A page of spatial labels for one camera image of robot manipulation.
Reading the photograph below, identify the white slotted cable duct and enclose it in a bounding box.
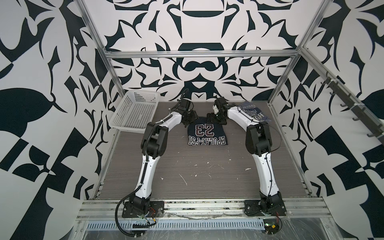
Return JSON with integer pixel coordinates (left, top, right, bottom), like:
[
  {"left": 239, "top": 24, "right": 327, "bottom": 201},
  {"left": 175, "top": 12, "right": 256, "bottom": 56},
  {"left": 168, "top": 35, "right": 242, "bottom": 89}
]
[{"left": 87, "top": 219, "right": 265, "bottom": 231}]

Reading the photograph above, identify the green circuit board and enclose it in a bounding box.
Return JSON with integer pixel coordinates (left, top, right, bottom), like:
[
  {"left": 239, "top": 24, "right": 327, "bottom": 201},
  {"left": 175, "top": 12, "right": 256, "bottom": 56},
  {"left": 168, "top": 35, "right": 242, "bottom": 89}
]
[{"left": 263, "top": 218, "right": 282, "bottom": 235}]

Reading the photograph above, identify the dark navy tank top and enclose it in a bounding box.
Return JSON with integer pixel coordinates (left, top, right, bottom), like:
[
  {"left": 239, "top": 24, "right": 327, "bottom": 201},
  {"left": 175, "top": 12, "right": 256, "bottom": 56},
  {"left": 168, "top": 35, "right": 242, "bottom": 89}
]
[{"left": 187, "top": 117, "right": 228, "bottom": 146}]

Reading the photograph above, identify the blue-grey tank top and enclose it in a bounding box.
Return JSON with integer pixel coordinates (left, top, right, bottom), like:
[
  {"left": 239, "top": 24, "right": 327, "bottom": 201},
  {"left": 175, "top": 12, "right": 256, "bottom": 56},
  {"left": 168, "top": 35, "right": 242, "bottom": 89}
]
[{"left": 236, "top": 101, "right": 271, "bottom": 124}]

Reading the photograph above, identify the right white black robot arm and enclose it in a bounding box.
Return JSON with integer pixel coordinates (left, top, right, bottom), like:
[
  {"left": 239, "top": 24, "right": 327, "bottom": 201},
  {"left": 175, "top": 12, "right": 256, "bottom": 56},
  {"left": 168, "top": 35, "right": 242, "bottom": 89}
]
[{"left": 207, "top": 97, "right": 286, "bottom": 216}]

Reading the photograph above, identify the black corrugated cable hose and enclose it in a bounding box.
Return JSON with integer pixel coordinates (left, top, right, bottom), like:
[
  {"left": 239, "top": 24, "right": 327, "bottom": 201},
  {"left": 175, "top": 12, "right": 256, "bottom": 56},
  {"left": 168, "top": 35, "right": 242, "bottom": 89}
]
[{"left": 114, "top": 88, "right": 190, "bottom": 238}]

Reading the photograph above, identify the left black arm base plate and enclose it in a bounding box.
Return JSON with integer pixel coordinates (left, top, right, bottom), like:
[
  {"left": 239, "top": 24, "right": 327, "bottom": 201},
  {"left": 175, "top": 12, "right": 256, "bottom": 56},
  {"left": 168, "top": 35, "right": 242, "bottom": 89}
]
[{"left": 122, "top": 201, "right": 165, "bottom": 218}]

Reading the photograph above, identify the white plastic laundry basket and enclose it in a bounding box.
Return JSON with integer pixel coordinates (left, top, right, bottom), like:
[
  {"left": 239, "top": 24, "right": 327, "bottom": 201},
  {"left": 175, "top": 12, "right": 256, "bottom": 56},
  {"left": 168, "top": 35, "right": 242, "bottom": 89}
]
[{"left": 109, "top": 90, "right": 160, "bottom": 134}]

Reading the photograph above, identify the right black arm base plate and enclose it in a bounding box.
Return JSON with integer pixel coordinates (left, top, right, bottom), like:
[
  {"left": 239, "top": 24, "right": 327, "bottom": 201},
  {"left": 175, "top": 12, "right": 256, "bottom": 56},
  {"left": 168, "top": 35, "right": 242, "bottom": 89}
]
[{"left": 244, "top": 200, "right": 287, "bottom": 217}]

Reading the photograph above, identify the aluminium frame back crossbar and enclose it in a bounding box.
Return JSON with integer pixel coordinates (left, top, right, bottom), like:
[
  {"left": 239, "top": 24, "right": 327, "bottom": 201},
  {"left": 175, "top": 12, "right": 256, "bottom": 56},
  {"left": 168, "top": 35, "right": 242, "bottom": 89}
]
[{"left": 104, "top": 50, "right": 298, "bottom": 59}]

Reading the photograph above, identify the grey wall hook rack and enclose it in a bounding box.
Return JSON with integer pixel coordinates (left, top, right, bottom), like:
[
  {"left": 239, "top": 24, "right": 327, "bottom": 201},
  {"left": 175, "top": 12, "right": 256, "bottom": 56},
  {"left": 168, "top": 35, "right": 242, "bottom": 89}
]
[{"left": 320, "top": 72, "right": 384, "bottom": 145}]

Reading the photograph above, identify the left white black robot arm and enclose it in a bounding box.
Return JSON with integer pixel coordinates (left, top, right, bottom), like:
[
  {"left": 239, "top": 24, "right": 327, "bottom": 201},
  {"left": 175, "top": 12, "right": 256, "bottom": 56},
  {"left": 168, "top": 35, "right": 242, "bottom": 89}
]
[{"left": 129, "top": 98, "right": 198, "bottom": 215}]

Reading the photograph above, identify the aluminium front rail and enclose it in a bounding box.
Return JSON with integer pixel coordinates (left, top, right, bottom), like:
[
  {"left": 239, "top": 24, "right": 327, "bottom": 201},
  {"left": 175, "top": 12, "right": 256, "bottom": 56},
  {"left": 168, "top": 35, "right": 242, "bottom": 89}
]
[{"left": 76, "top": 198, "right": 332, "bottom": 220}]

